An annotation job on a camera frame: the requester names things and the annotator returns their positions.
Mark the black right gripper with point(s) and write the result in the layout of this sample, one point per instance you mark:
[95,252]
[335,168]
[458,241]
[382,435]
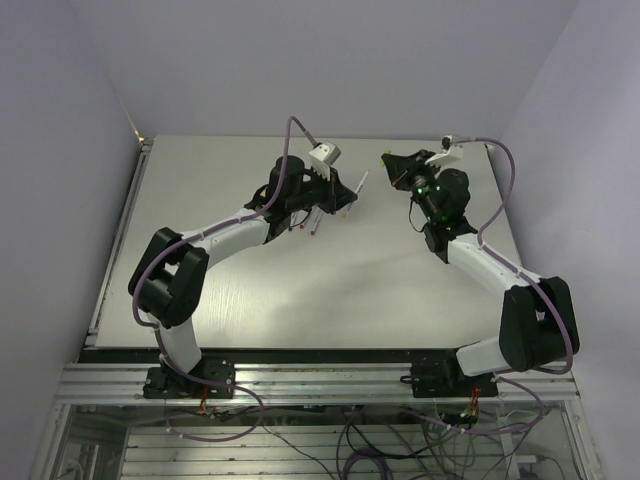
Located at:
[401,169]

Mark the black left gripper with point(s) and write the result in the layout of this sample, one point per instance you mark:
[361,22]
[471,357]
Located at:
[337,196]

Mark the orange ended white pen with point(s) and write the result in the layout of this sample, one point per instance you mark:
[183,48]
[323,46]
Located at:
[357,192]

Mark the purple ended white pen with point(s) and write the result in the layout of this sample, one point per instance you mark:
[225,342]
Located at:
[316,223]

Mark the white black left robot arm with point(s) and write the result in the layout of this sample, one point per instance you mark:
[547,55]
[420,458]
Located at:
[167,283]

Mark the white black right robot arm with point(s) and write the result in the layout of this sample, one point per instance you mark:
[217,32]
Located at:
[538,329]

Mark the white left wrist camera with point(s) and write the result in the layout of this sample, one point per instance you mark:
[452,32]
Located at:
[322,157]

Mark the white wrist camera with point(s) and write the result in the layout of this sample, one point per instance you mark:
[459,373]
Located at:
[322,157]
[451,151]

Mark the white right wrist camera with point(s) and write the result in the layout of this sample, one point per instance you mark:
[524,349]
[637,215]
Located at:
[451,151]

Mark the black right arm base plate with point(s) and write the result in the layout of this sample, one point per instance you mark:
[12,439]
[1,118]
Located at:
[442,381]

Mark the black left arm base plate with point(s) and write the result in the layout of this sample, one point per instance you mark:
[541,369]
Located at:
[164,383]

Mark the aluminium extrusion frame rail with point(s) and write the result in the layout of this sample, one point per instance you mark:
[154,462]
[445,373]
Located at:
[122,384]

